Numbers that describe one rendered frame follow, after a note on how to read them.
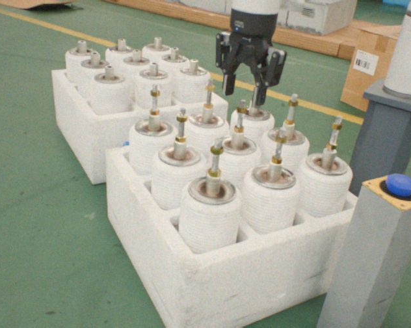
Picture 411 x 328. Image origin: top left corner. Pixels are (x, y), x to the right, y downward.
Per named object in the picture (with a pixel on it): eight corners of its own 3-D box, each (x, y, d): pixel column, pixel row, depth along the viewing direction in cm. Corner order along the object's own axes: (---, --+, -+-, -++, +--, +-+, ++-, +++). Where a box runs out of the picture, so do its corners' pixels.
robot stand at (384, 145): (350, 176, 124) (380, 77, 109) (400, 195, 117) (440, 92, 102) (332, 197, 113) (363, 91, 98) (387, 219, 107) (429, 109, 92)
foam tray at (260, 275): (248, 185, 115) (257, 124, 106) (352, 282, 86) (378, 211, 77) (107, 217, 97) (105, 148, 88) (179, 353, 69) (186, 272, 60)
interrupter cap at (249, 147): (208, 144, 79) (208, 140, 79) (235, 135, 84) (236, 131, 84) (237, 161, 75) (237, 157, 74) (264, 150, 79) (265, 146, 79)
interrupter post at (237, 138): (227, 146, 79) (229, 130, 78) (236, 142, 81) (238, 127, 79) (236, 151, 78) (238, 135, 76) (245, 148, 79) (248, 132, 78)
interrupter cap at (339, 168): (354, 166, 77) (354, 163, 76) (337, 182, 71) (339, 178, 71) (315, 151, 81) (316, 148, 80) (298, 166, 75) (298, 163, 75)
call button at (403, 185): (396, 182, 61) (400, 170, 60) (419, 197, 58) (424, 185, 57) (376, 188, 59) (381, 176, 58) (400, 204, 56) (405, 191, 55)
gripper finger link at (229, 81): (236, 74, 75) (233, 94, 77) (233, 73, 76) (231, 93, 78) (227, 76, 74) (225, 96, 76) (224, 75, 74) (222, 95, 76)
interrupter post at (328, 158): (335, 166, 76) (339, 150, 75) (330, 171, 75) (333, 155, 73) (322, 161, 77) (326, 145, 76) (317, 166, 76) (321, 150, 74)
